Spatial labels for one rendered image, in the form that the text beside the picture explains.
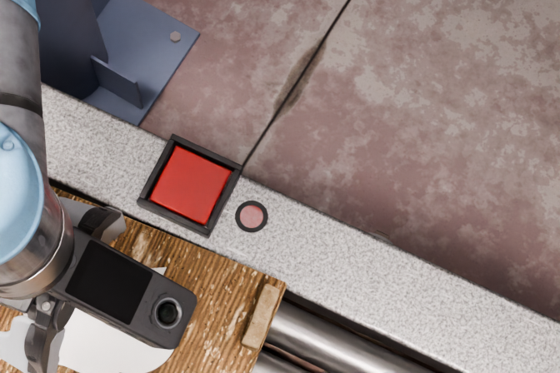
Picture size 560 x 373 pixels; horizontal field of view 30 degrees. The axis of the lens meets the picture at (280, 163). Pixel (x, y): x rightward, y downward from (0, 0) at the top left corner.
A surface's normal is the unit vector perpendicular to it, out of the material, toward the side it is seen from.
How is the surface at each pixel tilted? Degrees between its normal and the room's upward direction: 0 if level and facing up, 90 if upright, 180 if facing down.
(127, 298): 31
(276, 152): 1
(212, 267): 0
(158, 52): 0
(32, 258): 90
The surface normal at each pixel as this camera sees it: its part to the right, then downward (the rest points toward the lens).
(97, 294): 0.52, -0.10
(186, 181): 0.04, -0.29
